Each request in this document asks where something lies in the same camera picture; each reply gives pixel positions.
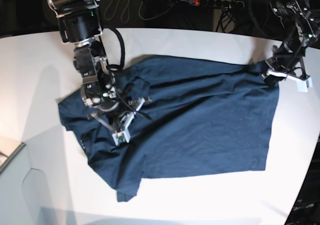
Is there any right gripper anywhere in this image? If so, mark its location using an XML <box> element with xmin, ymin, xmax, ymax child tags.
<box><xmin>87</xmin><ymin>97</ymin><xmax>152</xmax><ymax>133</ymax></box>

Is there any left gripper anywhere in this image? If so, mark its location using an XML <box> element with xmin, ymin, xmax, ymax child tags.
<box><xmin>262</xmin><ymin>57</ymin><xmax>310</xmax><ymax>87</ymax></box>

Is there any dark blue t-shirt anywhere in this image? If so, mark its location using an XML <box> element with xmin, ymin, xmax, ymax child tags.
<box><xmin>58</xmin><ymin>56</ymin><xmax>280</xmax><ymax>202</ymax></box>

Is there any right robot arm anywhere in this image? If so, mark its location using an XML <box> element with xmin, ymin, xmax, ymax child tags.
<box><xmin>47</xmin><ymin>0</ymin><xmax>149</xmax><ymax>140</ymax></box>

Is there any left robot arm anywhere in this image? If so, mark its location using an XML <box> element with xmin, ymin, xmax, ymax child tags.
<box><xmin>262</xmin><ymin>0</ymin><xmax>320</xmax><ymax>92</ymax></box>

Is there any black power strip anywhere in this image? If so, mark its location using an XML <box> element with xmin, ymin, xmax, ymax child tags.
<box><xmin>188</xmin><ymin>0</ymin><xmax>245</xmax><ymax>9</ymax></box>

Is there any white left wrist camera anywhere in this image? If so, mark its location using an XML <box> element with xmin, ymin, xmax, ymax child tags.
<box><xmin>296</xmin><ymin>76</ymin><xmax>313</xmax><ymax>93</ymax></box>

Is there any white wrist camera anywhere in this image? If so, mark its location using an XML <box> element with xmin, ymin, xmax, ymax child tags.
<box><xmin>112</xmin><ymin>129</ymin><xmax>131</xmax><ymax>146</ymax></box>
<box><xmin>296</xmin><ymin>76</ymin><xmax>313</xmax><ymax>93</ymax></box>

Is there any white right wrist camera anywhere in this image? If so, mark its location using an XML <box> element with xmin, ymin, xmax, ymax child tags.
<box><xmin>112</xmin><ymin>129</ymin><xmax>131</xmax><ymax>146</ymax></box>

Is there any grey looped cable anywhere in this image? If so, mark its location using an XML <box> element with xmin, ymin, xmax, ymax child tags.
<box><xmin>103</xmin><ymin>0</ymin><xmax>133</xmax><ymax>24</ymax></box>

